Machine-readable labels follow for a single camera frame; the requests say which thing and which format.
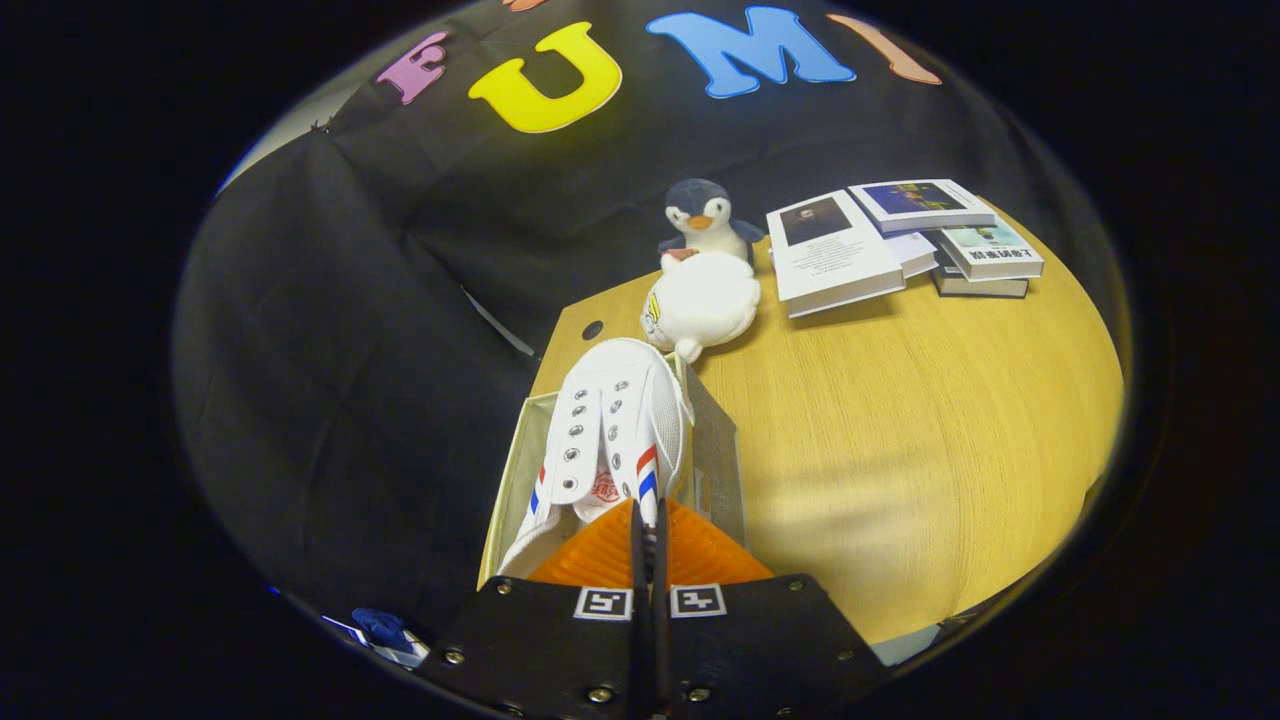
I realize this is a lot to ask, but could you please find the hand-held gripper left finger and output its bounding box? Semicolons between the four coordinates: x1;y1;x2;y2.
415;498;651;720

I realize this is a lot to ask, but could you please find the book with blue picture cover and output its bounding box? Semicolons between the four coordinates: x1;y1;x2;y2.
848;179;997;235

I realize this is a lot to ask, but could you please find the black backdrop cloth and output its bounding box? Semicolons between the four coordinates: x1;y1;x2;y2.
170;0;1121;641

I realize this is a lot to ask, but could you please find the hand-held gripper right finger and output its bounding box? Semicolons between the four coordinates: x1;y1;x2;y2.
652;498;891;720

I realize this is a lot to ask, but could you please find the book with pale green cover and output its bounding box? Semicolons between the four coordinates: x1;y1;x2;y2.
938;215;1045;282

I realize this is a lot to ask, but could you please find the white striped canvas shoe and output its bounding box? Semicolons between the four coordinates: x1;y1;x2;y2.
497;337;696;579

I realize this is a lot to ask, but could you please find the grey fabric storage box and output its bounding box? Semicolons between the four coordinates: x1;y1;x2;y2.
477;355;748;591

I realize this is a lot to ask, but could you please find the small blue object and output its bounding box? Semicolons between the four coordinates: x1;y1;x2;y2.
350;607;416;651

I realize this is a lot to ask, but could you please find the white plush toy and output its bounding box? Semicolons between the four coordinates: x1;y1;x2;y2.
640;250;763;364

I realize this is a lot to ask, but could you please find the penguin plush toy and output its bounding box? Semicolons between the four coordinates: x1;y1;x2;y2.
657;178;766;269

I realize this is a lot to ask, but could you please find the plain white book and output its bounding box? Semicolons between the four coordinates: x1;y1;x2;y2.
885;230;939;279

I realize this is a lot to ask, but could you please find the dark grey book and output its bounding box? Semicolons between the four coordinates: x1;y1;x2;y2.
930;245;1029;299

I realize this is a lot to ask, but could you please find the white book with portrait cover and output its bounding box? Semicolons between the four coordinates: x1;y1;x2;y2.
767;190;907;319

